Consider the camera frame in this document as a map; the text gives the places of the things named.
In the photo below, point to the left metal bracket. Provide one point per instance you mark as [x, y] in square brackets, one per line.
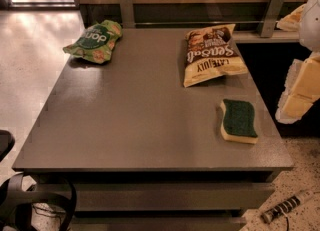
[127, 13]

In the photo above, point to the right metal bracket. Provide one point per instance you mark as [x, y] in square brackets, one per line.
[266, 27]

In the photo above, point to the brown and white chip bag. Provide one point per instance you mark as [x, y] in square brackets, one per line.
[210, 55]

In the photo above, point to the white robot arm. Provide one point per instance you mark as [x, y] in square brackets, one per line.
[302, 84]

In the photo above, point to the green rice chip bag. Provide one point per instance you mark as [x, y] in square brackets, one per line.
[96, 43]

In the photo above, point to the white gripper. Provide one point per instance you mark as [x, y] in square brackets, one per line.
[310, 25]

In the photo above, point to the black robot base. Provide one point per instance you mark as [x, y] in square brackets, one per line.
[16, 203]

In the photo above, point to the metal bracket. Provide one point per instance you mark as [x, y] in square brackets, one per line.
[127, 13]
[266, 27]

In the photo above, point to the green and yellow sponge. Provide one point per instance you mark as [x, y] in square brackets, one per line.
[238, 121]

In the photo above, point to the white power strip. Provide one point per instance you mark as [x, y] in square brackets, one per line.
[287, 206]

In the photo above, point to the grey drawer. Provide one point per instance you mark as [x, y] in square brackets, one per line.
[171, 196]
[159, 224]

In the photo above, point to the lower grey drawer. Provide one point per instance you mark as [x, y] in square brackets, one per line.
[159, 224]

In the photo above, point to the upper grey drawer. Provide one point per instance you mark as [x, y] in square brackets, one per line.
[171, 196]

